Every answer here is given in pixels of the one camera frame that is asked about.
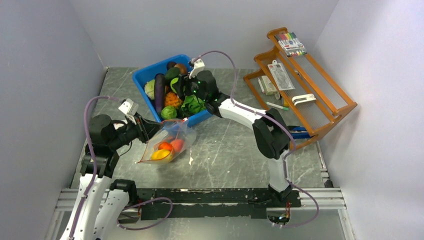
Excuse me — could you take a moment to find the dark purple round fruit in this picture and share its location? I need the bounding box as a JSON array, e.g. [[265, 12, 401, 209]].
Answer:
[[166, 61, 177, 70]]

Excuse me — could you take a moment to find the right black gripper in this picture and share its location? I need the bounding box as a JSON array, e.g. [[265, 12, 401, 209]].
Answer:
[[173, 69, 208, 103]]

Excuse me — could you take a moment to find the green toy cabbage front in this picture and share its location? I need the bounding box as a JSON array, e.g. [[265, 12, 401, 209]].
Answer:
[[160, 105, 178, 120]]

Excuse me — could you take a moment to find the wooden rack shelf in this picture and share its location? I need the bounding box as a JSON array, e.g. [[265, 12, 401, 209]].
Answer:
[[243, 27, 358, 149]]

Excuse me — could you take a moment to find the dark green toy avocado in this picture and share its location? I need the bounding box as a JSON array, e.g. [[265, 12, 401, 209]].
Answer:
[[164, 67, 181, 81]]

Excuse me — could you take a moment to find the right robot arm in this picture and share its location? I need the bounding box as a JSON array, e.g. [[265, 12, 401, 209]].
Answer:
[[170, 70, 295, 207]]

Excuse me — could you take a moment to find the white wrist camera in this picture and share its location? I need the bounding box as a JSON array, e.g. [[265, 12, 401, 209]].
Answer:
[[188, 58, 205, 79], [118, 99, 139, 124]]

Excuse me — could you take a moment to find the packaged item on shelf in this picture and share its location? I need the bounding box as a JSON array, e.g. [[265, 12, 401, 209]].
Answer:
[[267, 59, 295, 91]]

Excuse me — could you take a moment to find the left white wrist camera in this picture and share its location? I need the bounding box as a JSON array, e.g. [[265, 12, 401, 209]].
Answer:
[[118, 99, 139, 124]]

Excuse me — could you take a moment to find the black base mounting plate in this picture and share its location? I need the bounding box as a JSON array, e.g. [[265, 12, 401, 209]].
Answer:
[[137, 188, 301, 220]]

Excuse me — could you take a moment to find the blue stapler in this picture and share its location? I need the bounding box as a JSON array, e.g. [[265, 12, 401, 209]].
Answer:
[[287, 125, 311, 139]]

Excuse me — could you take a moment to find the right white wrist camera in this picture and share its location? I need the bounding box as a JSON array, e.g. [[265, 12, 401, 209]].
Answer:
[[188, 58, 205, 79]]

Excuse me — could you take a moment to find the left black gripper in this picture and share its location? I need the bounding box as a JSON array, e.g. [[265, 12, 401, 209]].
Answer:
[[108, 111, 163, 150]]

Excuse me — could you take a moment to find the white stapler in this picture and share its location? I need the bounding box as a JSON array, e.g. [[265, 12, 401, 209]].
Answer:
[[291, 93, 317, 106]]

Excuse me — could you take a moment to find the green toy lettuce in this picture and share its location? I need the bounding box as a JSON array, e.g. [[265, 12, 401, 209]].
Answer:
[[180, 95, 206, 117]]

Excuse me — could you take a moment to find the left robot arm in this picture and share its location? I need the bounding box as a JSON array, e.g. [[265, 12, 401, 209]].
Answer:
[[60, 114, 163, 240]]

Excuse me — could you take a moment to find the clear zip top bag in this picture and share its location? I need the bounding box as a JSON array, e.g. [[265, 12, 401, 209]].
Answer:
[[138, 117, 197, 165]]

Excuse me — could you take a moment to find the coloured marker pen pack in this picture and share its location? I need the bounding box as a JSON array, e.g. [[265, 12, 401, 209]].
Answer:
[[274, 32, 307, 58]]

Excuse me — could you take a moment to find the purple toy eggplant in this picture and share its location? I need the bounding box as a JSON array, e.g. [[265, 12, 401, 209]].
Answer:
[[154, 73, 166, 114]]

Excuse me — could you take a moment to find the orange toy pumpkin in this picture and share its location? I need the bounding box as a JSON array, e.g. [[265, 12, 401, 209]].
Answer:
[[158, 141, 173, 152]]

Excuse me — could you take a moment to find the red toy peach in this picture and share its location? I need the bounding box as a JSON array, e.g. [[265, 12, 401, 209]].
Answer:
[[170, 139, 185, 153]]

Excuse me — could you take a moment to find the green toy ball vegetable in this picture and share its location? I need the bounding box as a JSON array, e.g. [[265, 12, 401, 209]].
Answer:
[[169, 77, 179, 93]]

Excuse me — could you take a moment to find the orange textured toy fruit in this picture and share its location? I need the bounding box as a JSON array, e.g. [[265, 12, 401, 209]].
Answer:
[[164, 92, 183, 109]]

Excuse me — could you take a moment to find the yellow toy mango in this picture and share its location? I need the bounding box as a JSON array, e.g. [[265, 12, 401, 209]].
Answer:
[[150, 149, 173, 163]]

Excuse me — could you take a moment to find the green capped marker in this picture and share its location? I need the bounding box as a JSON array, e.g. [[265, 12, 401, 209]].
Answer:
[[265, 101, 289, 111]]

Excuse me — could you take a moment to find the blue plastic bin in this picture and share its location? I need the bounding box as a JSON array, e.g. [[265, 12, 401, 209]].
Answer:
[[133, 54, 212, 127]]

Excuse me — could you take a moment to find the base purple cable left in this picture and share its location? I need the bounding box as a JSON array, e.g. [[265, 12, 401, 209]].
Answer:
[[115, 196, 173, 232]]

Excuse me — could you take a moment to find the white box on shelf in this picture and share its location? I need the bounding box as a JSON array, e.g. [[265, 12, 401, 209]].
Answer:
[[258, 75, 278, 96]]

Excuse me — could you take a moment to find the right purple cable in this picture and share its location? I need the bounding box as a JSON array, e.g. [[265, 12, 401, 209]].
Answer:
[[190, 50, 321, 229]]

